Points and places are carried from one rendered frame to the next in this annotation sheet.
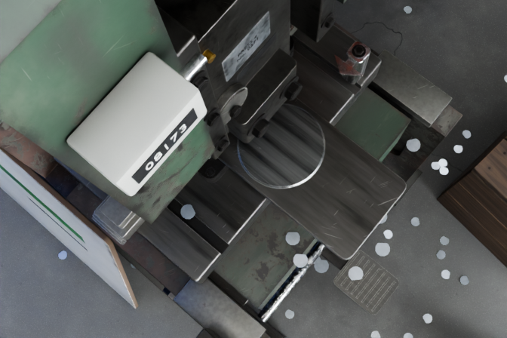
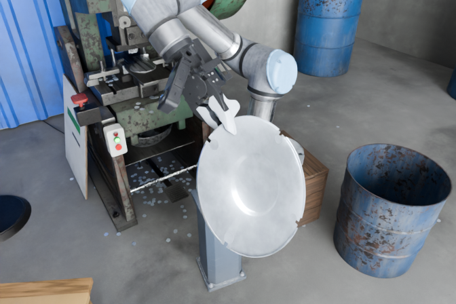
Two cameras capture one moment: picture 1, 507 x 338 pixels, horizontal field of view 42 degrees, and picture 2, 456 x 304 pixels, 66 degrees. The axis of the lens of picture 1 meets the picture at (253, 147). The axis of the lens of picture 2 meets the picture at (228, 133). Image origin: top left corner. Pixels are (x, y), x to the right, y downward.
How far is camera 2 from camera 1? 1.45 m
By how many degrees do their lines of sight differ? 42
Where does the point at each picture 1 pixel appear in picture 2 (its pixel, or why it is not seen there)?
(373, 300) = (175, 197)
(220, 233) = (116, 89)
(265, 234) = (131, 102)
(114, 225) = (87, 79)
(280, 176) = (138, 70)
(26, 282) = (52, 183)
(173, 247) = (100, 89)
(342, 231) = (146, 80)
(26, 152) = (78, 77)
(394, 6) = not seen: hidden behind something
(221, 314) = (104, 112)
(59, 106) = not seen: outside the picture
